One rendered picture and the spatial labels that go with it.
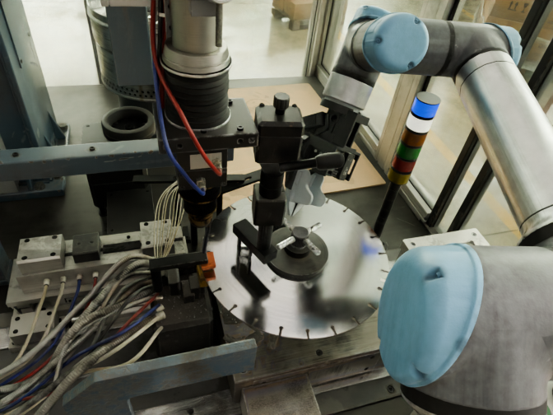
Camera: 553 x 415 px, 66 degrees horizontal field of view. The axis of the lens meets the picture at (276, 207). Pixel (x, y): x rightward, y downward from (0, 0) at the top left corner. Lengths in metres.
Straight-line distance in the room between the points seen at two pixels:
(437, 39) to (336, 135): 0.20
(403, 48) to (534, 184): 0.23
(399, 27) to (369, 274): 0.39
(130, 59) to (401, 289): 0.44
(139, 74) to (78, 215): 0.58
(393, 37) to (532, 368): 0.41
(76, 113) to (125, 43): 0.92
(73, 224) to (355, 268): 0.67
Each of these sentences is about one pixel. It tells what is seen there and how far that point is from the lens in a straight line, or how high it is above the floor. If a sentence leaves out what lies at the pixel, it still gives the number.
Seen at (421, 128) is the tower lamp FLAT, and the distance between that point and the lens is 0.85.
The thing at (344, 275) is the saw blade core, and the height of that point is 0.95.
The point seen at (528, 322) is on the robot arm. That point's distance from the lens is 0.38.
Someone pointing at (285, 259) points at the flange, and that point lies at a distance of 0.73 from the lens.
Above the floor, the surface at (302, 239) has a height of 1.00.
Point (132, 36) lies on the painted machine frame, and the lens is 0.61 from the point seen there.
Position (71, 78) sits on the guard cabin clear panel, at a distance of 1.72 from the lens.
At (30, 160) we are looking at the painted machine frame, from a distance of 0.83.
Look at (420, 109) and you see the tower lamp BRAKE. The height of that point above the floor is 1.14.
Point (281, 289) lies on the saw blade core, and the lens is 0.71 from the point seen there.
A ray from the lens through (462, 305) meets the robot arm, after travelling 0.35.
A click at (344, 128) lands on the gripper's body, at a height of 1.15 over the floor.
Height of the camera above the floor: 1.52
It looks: 43 degrees down
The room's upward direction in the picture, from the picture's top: 8 degrees clockwise
